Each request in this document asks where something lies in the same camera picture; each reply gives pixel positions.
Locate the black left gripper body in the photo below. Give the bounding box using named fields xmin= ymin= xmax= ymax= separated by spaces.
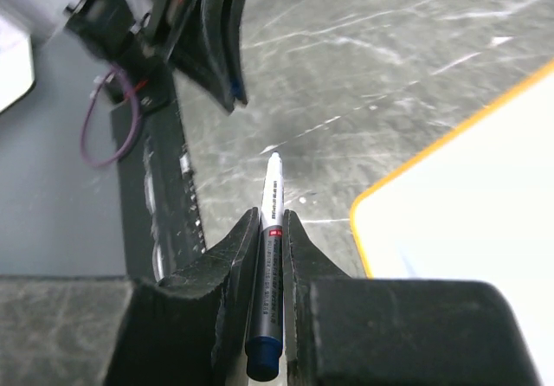
xmin=64 ymin=0 xmax=199 ymax=61

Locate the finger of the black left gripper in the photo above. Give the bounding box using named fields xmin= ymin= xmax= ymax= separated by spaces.
xmin=166 ymin=0 xmax=248 ymax=113

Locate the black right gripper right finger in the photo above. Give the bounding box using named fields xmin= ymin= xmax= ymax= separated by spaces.
xmin=283 ymin=210 xmax=539 ymax=385

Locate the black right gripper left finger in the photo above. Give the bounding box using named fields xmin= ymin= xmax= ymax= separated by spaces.
xmin=103 ymin=208 xmax=260 ymax=385

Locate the blue marker cap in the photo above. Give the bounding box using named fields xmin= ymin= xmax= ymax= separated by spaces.
xmin=230 ymin=80 xmax=242 ymax=100

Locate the white blue whiteboard marker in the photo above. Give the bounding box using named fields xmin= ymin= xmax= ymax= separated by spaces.
xmin=245 ymin=152 xmax=284 ymax=382

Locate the yellow framed whiteboard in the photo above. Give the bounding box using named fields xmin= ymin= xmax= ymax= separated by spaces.
xmin=349 ymin=56 xmax=554 ymax=300

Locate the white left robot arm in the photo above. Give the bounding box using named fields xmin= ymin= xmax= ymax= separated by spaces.
xmin=1 ymin=0 xmax=248 ymax=113

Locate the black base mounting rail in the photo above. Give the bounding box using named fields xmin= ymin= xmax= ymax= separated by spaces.
xmin=103 ymin=61 xmax=209 ymax=283

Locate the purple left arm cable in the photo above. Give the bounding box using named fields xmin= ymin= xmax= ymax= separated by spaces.
xmin=80 ymin=65 xmax=151 ymax=170

